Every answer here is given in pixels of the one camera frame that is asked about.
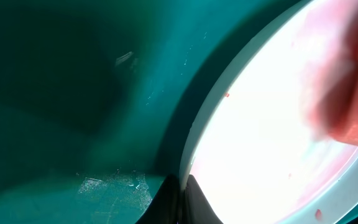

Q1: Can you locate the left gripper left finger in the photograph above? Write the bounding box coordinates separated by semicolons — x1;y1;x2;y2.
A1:
136;175;181;224

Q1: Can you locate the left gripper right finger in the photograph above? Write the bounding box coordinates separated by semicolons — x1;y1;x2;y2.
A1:
183;175;223;224

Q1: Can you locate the light blue plate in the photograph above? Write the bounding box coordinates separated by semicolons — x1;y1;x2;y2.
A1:
179;1;358;223

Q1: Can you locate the red and black sponge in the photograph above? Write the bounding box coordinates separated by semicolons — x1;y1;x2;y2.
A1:
297;0;358;146

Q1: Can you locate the teal plastic tray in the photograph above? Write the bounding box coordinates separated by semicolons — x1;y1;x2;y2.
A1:
0;0;358;224

